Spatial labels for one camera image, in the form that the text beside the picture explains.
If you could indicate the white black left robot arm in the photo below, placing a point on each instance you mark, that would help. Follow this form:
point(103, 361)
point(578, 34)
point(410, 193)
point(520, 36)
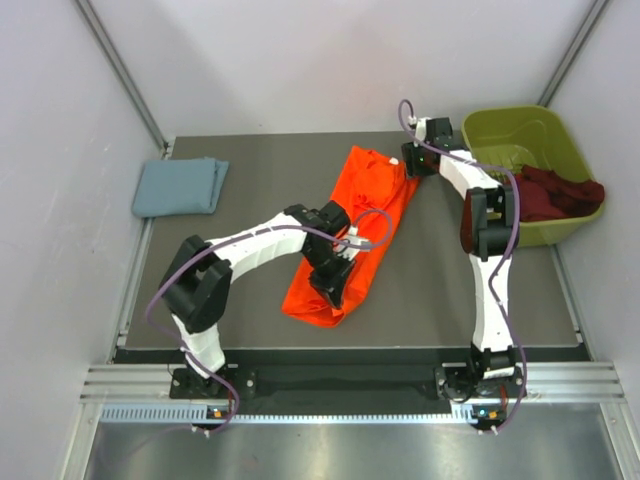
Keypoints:
point(196, 286)

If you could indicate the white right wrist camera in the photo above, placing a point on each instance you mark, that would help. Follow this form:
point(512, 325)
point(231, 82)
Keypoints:
point(418, 128)

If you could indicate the green plastic basket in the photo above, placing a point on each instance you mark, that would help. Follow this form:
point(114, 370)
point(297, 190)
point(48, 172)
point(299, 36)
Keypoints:
point(512, 137)

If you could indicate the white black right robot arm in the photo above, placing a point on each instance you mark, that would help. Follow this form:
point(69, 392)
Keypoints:
point(488, 235)

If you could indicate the aluminium corner post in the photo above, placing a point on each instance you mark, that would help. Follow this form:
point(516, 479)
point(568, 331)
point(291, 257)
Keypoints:
point(92, 20)
point(587, 26)

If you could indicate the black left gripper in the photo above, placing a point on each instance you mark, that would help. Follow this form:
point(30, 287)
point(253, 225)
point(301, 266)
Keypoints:
point(332, 286)

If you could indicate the right aluminium corner post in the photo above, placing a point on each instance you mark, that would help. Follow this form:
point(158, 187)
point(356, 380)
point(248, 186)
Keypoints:
point(587, 26)

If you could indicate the aluminium front frame rail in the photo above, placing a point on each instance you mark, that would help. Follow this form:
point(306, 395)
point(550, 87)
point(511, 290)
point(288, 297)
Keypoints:
point(555, 382)

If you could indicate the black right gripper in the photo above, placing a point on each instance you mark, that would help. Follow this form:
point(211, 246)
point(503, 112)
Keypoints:
point(409, 152)

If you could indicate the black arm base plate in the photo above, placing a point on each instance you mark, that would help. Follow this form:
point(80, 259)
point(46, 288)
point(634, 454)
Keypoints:
point(311, 382)

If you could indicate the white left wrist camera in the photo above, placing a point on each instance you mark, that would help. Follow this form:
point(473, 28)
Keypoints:
point(352, 243)

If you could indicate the left aluminium corner post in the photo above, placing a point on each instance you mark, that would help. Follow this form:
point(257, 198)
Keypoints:
point(92, 20)

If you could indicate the dark red t shirt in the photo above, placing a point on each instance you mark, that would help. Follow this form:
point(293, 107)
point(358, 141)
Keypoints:
point(545, 196)

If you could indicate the folded grey-blue t shirt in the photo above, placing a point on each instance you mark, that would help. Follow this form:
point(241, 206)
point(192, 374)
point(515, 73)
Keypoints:
point(179, 187)

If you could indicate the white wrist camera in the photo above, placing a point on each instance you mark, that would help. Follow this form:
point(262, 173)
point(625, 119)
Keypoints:
point(418, 128)
point(352, 243)

